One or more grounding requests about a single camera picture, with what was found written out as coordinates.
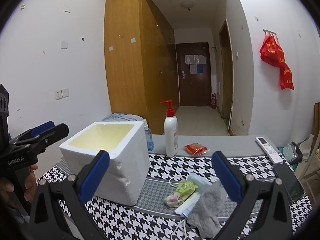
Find white lotion pump bottle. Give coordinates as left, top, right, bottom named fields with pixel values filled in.
left=161, top=100, right=178, bottom=157

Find white remote control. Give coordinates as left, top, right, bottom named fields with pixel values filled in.
left=255, top=137, right=284, bottom=165

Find wall hook rack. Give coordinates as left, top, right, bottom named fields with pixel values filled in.
left=263, top=29, right=278, bottom=40

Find ceiling lamp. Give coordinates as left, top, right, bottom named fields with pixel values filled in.
left=180, top=1, right=195, bottom=11

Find pink candy packet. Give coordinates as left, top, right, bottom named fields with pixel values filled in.
left=164, top=192, right=184, bottom=207

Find grey towel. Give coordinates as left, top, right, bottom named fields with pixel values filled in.
left=187, top=180, right=227, bottom=238

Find blue face mask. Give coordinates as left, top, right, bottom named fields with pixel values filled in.
left=187, top=173, right=212, bottom=194

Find white face mask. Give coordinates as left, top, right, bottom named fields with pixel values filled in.
left=175, top=191, right=201, bottom=218

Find grey covered bundle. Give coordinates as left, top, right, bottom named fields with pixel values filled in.
left=103, top=113, right=144, bottom=122

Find white foam box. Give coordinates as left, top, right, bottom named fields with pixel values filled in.
left=59, top=121, right=150, bottom=206

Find red plastic bags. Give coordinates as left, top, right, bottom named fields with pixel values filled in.
left=259, top=34, right=295, bottom=90

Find houndstooth table mat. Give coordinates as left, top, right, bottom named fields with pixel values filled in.
left=40, top=153, right=312, bottom=239

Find red snack packet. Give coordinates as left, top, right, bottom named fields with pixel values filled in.
left=183, top=143, right=209, bottom=157

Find black smartphone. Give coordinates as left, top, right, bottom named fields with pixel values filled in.
left=273, top=163, right=305, bottom=203

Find person's left hand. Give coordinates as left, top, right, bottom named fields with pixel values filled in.
left=0, top=163, right=39, bottom=205

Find white wall switch plate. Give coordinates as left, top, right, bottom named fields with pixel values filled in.
left=61, top=41, right=68, bottom=50

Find dark brown entrance door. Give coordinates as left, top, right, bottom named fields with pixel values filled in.
left=176, top=42, right=212, bottom=107

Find wall socket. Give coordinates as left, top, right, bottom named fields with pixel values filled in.
left=54, top=88, right=69, bottom=100

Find green tissue packet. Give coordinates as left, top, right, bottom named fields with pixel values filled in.
left=175, top=180, right=198, bottom=201

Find wooden wardrobe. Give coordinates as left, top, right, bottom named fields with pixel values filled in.
left=104, top=0, right=179, bottom=134

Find wooden side door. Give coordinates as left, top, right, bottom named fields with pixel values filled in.
left=219, top=20, right=234, bottom=134

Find red fire extinguisher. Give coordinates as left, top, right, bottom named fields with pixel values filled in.
left=211, top=93, right=217, bottom=109

